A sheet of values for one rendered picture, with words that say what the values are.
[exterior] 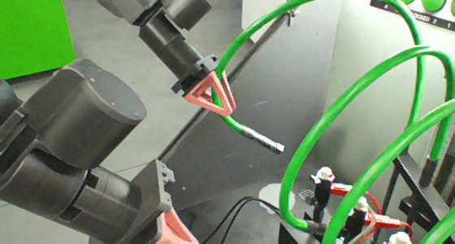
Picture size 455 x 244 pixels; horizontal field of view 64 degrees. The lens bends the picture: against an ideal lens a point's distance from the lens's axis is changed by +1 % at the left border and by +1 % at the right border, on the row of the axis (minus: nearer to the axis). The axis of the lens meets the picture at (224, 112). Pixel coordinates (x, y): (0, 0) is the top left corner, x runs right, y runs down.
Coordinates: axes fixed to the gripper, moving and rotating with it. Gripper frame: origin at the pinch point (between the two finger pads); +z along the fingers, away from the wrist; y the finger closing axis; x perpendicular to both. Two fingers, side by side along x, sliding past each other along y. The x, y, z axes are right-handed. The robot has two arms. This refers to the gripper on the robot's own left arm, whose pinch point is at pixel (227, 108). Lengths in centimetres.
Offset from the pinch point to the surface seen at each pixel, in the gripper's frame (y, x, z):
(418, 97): 11.6, -24.0, 21.9
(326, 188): 1.0, -3.0, 22.2
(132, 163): 140, 132, -6
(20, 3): 216, 160, -172
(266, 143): 4.4, 0.8, 10.0
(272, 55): 28.0, -6.5, -0.7
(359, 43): 34.2, -22.5, 11.2
